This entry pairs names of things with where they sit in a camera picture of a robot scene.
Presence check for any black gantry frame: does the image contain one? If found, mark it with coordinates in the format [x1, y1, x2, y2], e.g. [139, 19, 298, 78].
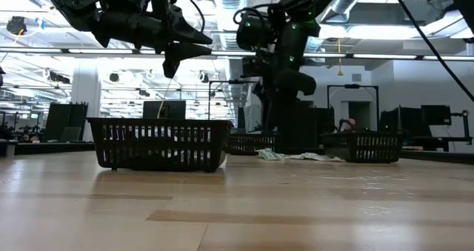
[207, 79, 260, 123]
[326, 83, 381, 133]

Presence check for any black camera on stand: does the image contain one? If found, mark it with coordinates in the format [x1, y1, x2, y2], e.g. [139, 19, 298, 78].
[450, 110, 473, 145]

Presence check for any black yellow cable reel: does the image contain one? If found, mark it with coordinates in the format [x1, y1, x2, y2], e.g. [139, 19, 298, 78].
[6, 16, 28, 36]

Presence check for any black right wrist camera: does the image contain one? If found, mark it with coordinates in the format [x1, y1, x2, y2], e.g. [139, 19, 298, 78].
[236, 7, 277, 52]

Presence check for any black hanging cable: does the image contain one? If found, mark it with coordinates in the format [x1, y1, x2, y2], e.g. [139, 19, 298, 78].
[387, 0, 474, 103]

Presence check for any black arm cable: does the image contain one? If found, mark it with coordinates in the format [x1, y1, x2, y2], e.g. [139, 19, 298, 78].
[233, 3, 277, 26]
[176, 0, 207, 33]

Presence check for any yellow hanging cord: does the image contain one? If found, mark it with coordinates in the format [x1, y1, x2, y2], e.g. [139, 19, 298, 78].
[336, 38, 344, 77]

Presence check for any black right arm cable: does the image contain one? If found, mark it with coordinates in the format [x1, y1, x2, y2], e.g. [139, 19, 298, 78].
[233, 3, 277, 26]

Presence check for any grey chair back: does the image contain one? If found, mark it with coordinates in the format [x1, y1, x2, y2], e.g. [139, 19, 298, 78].
[60, 127, 83, 144]

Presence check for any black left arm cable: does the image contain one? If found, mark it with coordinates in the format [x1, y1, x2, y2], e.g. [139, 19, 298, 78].
[176, 0, 207, 33]

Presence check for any black slotted plastic basket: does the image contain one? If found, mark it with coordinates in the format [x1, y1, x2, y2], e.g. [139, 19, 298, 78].
[87, 117, 233, 173]
[321, 132, 405, 164]
[226, 132, 278, 155]

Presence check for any long ceiling light strip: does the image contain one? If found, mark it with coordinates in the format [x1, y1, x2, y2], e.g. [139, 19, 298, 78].
[0, 47, 474, 61]

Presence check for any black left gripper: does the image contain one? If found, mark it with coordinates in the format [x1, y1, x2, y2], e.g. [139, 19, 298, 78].
[140, 0, 214, 78]

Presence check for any black monitor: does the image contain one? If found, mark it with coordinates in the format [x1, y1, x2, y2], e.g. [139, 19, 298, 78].
[421, 104, 453, 126]
[43, 101, 89, 144]
[142, 100, 187, 119]
[379, 106, 423, 137]

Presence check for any grey box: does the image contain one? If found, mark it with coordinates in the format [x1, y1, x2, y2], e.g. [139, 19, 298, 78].
[0, 138, 19, 158]

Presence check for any person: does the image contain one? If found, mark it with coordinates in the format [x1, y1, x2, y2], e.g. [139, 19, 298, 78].
[338, 117, 359, 134]

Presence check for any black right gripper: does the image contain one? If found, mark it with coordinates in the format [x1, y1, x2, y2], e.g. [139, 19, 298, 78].
[258, 68, 318, 133]

